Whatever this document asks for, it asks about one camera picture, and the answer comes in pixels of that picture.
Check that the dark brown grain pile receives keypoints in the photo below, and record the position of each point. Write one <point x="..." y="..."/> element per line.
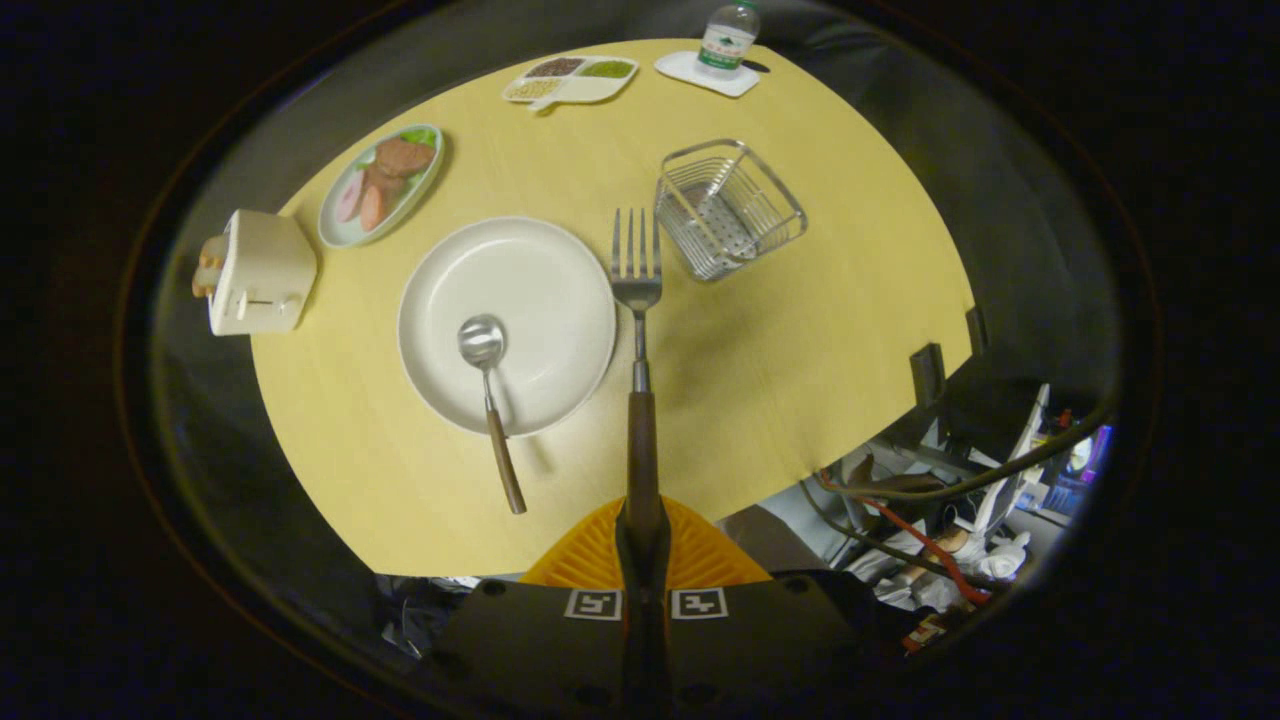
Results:
<point x="555" y="68"/>

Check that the red sausage slice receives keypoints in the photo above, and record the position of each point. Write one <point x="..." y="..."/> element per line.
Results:
<point x="372" y="208"/>

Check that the clear water bottle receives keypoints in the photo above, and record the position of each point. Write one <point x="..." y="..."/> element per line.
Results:
<point x="727" y="40"/>

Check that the brown meat patty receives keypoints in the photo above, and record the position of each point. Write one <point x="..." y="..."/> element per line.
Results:
<point x="405" y="157"/>

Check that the white divided tray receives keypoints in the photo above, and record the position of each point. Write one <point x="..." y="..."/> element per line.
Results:
<point x="600" y="90"/>

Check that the white toaster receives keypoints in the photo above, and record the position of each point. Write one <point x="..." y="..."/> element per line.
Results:
<point x="265" y="265"/>

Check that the pale bean pile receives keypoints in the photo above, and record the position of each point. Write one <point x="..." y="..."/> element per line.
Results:
<point x="530" y="90"/>

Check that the pale green food plate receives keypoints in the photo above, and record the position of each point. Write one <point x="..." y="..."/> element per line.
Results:
<point x="335" y="226"/>

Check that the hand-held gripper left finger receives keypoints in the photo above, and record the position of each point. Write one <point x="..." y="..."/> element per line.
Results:
<point x="530" y="650"/>

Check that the small brown meat piece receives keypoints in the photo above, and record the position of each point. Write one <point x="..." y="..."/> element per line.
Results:
<point x="383" y="182"/>

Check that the white square coaster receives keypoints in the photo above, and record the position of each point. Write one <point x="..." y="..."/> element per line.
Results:
<point x="680" y="68"/>

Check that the green lettuce leaf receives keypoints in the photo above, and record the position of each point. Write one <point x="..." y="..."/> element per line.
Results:
<point x="420" y="136"/>

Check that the green bean pile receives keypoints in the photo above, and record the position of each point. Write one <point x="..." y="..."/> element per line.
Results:
<point x="608" y="69"/>

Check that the white round plate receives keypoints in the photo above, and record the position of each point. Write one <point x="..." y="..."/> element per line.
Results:
<point x="530" y="300"/>

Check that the toast slice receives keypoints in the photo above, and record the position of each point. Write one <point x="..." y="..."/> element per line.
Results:
<point x="205" y="282"/>
<point x="211" y="249"/>

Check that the pink ham slice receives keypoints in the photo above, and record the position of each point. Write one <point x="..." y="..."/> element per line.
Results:
<point x="350" y="198"/>

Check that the black table edge bracket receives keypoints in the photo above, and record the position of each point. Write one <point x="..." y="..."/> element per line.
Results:
<point x="927" y="375"/>
<point x="976" y="330"/>

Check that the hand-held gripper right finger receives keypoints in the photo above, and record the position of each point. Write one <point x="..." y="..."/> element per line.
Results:
<point x="760" y="650"/>

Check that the white upright panel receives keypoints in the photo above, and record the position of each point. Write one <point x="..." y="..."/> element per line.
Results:
<point x="1025" y="440"/>

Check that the lit computer monitor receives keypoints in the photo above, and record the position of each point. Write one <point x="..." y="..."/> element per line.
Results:
<point x="1095" y="455"/>

